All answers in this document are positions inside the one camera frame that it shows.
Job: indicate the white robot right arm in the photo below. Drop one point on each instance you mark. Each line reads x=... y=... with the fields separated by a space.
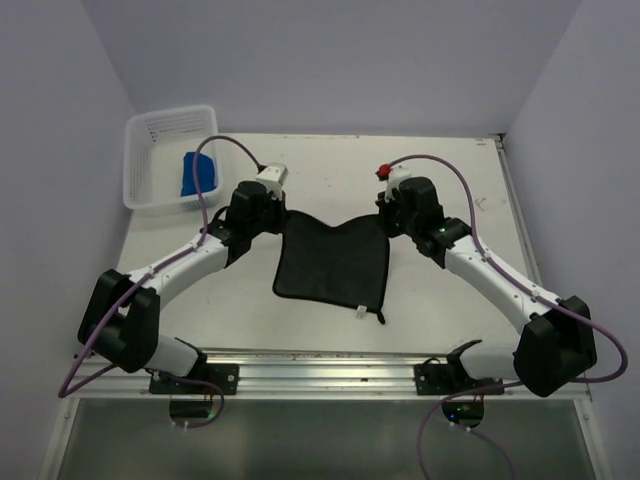
x=553 y=346

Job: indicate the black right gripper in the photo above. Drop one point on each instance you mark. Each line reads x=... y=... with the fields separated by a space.
x=385 y=207

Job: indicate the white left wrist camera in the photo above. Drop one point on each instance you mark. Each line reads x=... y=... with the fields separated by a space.
x=273 y=178

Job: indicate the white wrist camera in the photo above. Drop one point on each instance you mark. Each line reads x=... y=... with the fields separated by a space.
x=392 y=175
x=273 y=178

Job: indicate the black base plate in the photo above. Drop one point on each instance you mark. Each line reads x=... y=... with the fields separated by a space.
x=223 y=375
x=433 y=377

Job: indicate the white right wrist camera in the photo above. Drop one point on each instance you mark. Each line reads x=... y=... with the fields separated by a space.
x=392 y=175

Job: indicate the aluminium mounting rail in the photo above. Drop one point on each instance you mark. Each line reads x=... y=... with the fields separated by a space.
x=280 y=376

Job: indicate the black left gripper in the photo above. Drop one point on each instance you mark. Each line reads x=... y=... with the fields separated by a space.
x=281 y=212

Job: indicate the purple towel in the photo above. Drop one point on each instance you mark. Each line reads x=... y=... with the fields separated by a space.
x=345 y=265

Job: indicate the white plastic basket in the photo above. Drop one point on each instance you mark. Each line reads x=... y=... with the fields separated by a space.
x=156 y=144

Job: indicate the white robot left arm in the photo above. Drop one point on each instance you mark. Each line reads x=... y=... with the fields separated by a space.
x=121 y=322

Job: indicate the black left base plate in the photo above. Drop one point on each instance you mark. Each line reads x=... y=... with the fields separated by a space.
x=223 y=375

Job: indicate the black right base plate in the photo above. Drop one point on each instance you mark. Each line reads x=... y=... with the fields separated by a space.
x=433 y=377

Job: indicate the blue towel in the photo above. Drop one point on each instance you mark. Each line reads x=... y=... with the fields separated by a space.
x=204 y=169

